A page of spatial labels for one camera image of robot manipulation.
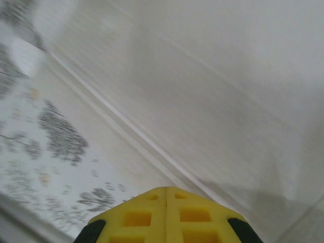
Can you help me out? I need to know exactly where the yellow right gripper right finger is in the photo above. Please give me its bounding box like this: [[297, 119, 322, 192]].
[[166, 186, 264, 243]]

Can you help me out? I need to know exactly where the pink and white paper box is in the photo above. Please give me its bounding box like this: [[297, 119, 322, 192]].
[[32, 0, 324, 243]]

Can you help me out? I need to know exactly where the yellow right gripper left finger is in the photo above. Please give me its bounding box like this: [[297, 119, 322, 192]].
[[75, 186, 167, 243]]

